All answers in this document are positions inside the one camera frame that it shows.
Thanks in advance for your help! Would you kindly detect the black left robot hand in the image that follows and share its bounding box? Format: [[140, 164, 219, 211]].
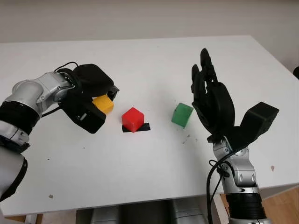
[[67, 63, 120, 110]]

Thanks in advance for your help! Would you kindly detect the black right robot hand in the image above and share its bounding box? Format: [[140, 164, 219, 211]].
[[191, 48, 235, 143]]

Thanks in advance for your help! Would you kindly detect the yellow cube block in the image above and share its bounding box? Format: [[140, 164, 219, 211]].
[[92, 94, 114, 115]]

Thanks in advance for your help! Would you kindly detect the green cube block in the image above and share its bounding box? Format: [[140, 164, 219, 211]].
[[171, 102, 194, 129]]

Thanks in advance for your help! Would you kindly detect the red cube block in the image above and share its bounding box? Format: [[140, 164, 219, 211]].
[[121, 107, 144, 133]]

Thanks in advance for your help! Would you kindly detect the black tape strip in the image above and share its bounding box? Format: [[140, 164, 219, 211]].
[[121, 122, 151, 133]]

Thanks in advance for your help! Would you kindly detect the grey robot lower body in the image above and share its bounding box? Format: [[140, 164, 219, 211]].
[[76, 198, 211, 224]]

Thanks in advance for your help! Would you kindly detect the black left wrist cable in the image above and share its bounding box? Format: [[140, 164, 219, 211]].
[[42, 61, 79, 117]]

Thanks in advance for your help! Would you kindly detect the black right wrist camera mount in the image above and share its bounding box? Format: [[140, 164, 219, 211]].
[[224, 101, 280, 150]]

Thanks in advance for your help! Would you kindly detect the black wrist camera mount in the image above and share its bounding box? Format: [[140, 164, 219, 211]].
[[62, 95, 106, 134], [224, 101, 280, 150]]

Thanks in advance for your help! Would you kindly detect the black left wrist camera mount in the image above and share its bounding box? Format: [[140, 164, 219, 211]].
[[62, 95, 106, 134]]

